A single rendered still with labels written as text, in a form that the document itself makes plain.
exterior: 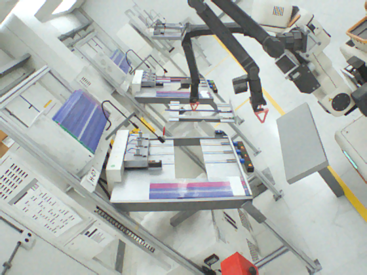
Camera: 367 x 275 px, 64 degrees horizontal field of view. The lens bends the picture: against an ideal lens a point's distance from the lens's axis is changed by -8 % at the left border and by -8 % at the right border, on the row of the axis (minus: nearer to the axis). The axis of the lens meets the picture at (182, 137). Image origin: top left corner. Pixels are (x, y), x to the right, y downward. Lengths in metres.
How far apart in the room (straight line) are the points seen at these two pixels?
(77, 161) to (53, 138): 0.16
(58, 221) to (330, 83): 1.55
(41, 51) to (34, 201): 3.55
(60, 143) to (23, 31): 3.59
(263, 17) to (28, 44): 4.03
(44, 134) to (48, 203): 0.35
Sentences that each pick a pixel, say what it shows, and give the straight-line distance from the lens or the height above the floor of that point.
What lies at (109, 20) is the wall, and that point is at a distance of 9.50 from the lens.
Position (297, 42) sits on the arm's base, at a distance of 1.39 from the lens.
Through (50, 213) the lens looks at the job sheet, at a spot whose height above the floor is 1.36.
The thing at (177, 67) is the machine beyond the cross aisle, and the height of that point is 0.41.
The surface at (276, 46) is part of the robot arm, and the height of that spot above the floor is 1.24.
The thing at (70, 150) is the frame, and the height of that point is 1.50.
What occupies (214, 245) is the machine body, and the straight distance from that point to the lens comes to 1.79.
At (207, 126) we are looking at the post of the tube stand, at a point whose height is 0.76.
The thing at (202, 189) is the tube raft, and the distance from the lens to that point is 1.64.
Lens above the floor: 1.72
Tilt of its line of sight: 21 degrees down
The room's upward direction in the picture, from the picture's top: 46 degrees counter-clockwise
